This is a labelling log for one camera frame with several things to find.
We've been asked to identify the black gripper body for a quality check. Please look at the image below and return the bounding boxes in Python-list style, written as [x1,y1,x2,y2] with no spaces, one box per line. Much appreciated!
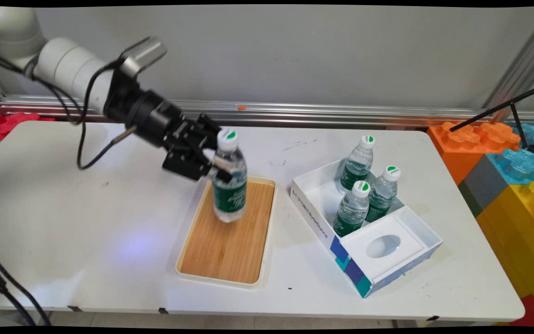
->
[104,69,190,149]

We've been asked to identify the yellow giant building block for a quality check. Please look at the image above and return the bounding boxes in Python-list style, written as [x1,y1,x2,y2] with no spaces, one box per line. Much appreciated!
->
[475,180,534,321]

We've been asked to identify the black tripod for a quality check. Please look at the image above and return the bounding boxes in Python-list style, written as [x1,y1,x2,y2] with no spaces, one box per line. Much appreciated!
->
[450,81,534,157]

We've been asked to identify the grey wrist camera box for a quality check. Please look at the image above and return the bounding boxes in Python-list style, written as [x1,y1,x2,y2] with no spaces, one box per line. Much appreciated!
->
[119,36,168,78]

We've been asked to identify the red giant building block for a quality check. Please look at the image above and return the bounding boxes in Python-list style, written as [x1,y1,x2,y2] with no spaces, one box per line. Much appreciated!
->
[0,111,57,141]

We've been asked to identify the blue giant building block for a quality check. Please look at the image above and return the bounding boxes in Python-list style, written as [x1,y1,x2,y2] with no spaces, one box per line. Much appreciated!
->
[486,122,534,186]

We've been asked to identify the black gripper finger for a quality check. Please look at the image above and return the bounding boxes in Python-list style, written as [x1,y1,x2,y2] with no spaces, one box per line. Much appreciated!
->
[162,147,234,184]
[180,113,223,151]

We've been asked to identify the aluminium rail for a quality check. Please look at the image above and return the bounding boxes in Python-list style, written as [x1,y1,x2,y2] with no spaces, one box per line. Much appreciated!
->
[0,95,534,129]

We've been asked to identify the bamboo tray with cream rim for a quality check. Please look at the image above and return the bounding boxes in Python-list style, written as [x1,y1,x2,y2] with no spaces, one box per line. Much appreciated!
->
[175,175,277,289]

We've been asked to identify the water bottle green label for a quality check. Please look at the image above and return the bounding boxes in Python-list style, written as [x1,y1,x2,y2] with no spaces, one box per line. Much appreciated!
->
[365,165,401,223]
[211,128,248,224]
[332,180,371,238]
[340,135,375,192]

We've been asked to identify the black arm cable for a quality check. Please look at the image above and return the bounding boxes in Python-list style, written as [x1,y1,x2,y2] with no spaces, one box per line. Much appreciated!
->
[0,48,131,171]

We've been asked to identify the grey giant building block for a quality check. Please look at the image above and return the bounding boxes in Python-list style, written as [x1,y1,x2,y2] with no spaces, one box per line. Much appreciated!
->
[458,154,509,218]

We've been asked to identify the aluminium corner post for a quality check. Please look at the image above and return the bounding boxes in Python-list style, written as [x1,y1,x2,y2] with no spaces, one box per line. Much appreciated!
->
[482,8,534,112]

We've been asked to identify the white cardboard box blue print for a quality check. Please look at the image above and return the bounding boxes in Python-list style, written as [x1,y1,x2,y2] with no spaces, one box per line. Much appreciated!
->
[290,157,444,299]

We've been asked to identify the orange giant building block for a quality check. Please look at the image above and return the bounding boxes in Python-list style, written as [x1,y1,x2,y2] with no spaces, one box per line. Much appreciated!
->
[427,121,522,186]

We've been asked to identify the black cable with metal connector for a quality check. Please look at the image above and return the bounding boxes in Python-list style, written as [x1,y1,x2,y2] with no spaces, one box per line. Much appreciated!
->
[0,240,53,327]

